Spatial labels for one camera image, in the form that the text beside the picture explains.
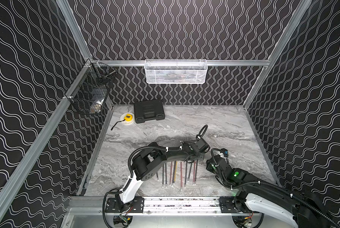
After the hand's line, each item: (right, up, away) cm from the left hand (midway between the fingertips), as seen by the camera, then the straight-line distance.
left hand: (201, 152), depth 91 cm
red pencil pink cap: (-20, -12, -6) cm, 24 cm away
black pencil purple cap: (-5, -13, -7) cm, 16 cm away
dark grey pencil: (-28, -13, -7) cm, 32 cm away
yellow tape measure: (-54, +22, +18) cm, 61 cm away
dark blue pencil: (-18, -12, -5) cm, 22 cm away
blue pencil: (-23, -13, -6) cm, 27 cm away
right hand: (+2, -4, -6) cm, 8 cm away
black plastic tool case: (-37, +29, +19) cm, 50 cm away
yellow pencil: (-17, -11, -5) cm, 21 cm away
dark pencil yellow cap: (-8, -11, -6) cm, 15 cm away
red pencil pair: (-5, -10, -4) cm, 11 cm away
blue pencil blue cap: (-10, -11, -5) cm, 16 cm away
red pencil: (-13, -12, -6) cm, 19 cm away
